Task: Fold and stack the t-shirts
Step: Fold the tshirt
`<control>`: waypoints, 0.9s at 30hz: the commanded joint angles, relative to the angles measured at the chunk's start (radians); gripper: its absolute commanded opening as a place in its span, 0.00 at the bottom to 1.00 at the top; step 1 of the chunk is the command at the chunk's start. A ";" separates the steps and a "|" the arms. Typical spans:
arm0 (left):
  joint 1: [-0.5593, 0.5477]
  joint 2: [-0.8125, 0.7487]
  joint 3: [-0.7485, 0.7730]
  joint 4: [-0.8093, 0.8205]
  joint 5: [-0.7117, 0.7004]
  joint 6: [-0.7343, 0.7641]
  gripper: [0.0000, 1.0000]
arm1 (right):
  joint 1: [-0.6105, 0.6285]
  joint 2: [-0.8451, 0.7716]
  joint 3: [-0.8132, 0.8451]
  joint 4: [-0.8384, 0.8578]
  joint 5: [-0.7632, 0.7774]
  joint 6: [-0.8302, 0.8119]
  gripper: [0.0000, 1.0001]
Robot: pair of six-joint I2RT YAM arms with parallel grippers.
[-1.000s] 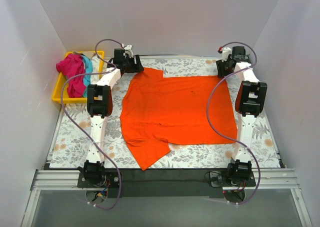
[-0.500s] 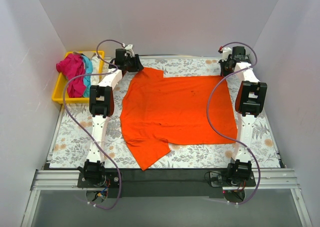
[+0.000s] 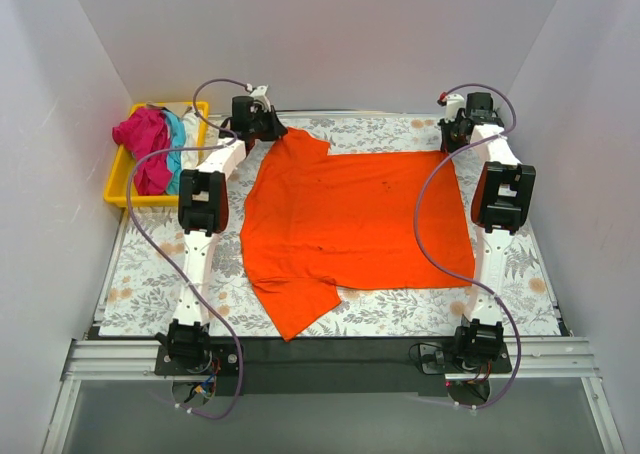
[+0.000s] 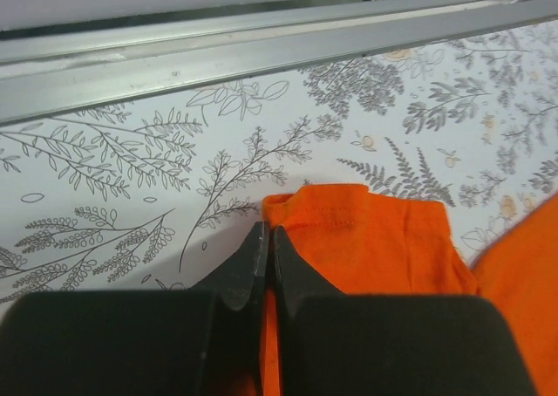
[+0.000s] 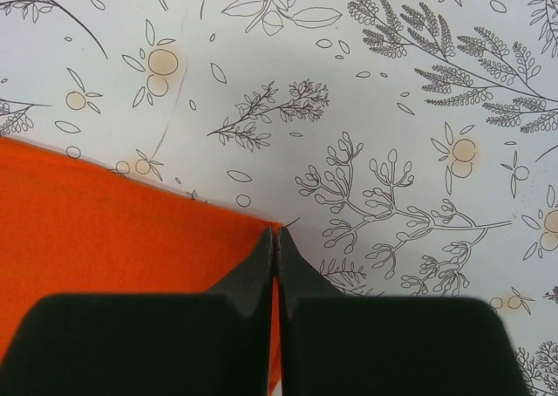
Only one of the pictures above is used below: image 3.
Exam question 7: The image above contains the orange t shirt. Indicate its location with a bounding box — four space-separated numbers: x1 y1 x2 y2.
240 129 475 340

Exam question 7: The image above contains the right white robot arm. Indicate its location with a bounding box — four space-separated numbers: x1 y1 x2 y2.
438 92 536 372

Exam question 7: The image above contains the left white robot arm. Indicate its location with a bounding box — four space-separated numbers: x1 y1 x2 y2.
156 85 287 374

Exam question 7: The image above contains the white t shirt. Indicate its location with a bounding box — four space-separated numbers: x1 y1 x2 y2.
181 108 201 169

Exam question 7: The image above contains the teal t shirt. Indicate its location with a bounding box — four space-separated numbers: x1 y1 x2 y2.
163 109 190 195

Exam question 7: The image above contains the magenta t shirt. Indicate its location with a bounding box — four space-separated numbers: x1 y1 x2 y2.
112 107 172 196

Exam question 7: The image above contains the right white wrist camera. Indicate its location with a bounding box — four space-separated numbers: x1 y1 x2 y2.
437 92 466 122

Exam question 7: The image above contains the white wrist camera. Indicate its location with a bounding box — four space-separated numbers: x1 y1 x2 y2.
245 83 272 112
437 92 466 122

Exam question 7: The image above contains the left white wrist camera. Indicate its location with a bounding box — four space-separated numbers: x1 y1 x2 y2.
245 83 272 112

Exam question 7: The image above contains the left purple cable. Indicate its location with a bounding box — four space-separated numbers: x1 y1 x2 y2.
126 77 256 421

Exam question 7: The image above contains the aluminium mounting rail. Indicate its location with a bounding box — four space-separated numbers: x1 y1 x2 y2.
63 336 600 380

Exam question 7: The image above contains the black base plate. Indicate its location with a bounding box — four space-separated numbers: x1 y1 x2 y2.
173 337 492 400

